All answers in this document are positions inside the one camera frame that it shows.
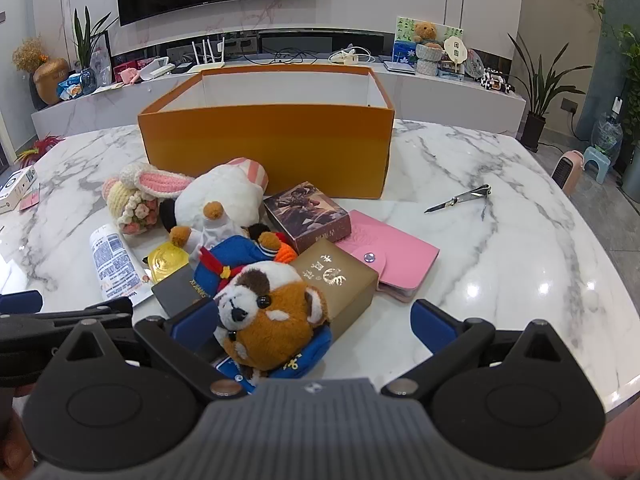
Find potted plant in black pot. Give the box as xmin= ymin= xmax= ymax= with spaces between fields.
xmin=507 ymin=32 xmax=586 ymax=153

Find blue snack packets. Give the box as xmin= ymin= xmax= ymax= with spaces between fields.
xmin=56 ymin=72 xmax=86 ymax=100

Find dark picture card box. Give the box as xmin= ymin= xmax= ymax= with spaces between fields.
xmin=263 ymin=181 xmax=353 ymax=255

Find black white cow figurines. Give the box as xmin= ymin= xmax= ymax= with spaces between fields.
xmin=477 ymin=70 xmax=516 ymax=95

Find grey knitted basket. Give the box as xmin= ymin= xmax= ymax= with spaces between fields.
xmin=415 ymin=42 xmax=445 ymax=76

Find glass decorative plate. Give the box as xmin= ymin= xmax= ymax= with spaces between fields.
xmin=465 ymin=47 xmax=488 ymax=81

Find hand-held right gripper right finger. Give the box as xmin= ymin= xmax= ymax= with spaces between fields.
xmin=381 ymin=299 xmax=581 ymax=398

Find golden vase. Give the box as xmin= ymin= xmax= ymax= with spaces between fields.
xmin=32 ymin=57 xmax=70 ymax=106

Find blue water bottle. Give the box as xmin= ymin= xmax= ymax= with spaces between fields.
xmin=590 ymin=112 xmax=625 ymax=158

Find white router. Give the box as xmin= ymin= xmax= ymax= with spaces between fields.
xmin=189 ymin=37 xmax=226 ymax=72

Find red panda plush toy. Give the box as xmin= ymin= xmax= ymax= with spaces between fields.
xmin=192 ymin=234 xmax=333 ymax=393
xmin=214 ymin=260 xmax=332 ymax=376

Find brown teddy bear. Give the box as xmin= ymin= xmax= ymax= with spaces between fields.
xmin=411 ymin=20 xmax=443 ymax=46

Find pink boxes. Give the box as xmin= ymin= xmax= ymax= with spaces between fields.
xmin=112 ymin=60 xmax=156 ymax=83

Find grey trash can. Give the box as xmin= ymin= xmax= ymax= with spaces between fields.
xmin=620 ymin=145 xmax=640 ymax=196

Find white printed box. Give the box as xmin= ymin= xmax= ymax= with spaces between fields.
xmin=0 ymin=167 xmax=38 ymax=213

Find black cables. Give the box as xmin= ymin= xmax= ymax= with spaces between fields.
xmin=272 ymin=47 xmax=331 ymax=63

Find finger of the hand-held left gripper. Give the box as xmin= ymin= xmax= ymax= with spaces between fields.
xmin=0 ymin=290 xmax=44 ymax=316
xmin=0 ymin=298 xmax=133 ymax=361

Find white plush toy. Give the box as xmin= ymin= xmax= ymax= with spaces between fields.
xmin=160 ymin=157 xmax=271 ymax=252

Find dried yellow flowers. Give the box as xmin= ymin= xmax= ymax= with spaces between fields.
xmin=12 ymin=35 xmax=48 ymax=73

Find white cream tube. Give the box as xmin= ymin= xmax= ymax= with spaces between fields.
xmin=89 ymin=225 xmax=153 ymax=306

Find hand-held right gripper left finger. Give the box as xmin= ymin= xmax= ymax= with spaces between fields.
xmin=50 ymin=301 xmax=248 ymax=401

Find pink space heater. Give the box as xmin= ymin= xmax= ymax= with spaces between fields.
xmin=550 ymin=150 xmax=586 ymax=193

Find brown gift box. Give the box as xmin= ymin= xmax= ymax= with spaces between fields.
xmin=290 ymin=245 xmax=379 ymax=343

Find red feather decoration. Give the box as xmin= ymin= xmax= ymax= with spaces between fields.
xmin=15 ymin=134 xmax=66 ymax=166

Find small black box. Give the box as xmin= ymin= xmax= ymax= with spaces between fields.
xmin=151 ymin=265 xmax=213 ymax=318

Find silver nail clipper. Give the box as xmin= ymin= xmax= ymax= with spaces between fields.
xmin=424 ymin=185 xmax=493 ymax=221

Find green plant in glass vase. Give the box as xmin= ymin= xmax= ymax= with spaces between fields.
xmin=70 ymin=6 xmax=118 ymax=95

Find green climbing plant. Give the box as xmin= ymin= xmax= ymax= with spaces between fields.
xmin=600 ymin=22 xmax=640 ymax=126

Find white power strip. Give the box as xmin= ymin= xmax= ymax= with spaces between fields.
xmin=327 ymin=47 xmax=373 ymax=66

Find black picture frame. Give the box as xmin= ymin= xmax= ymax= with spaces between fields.
xmin=90 ymin=32 xmax=113 ymax=86

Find light blue stool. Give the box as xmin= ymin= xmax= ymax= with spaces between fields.
xmin=582 ymin=145 xmax=613 ymax=183

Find pink card wallet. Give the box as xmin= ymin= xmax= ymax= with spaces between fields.
xmin=335 ymin=210 xmax=441 ymax=303

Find orange cardboard box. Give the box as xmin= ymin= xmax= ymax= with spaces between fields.
xmin=137 ymin=65 xmax=396 ymax=201

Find white plastic tray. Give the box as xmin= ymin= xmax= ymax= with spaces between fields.
xmin=137 ymin=58 xmax=176 ymax=81

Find round white paper fan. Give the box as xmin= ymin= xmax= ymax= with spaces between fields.
xmin=442 ymin=35 xmax=471 ymax=68

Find crochet bunny doll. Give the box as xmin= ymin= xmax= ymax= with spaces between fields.
xmin=102 ymin=162 xmax=193 ymax=236

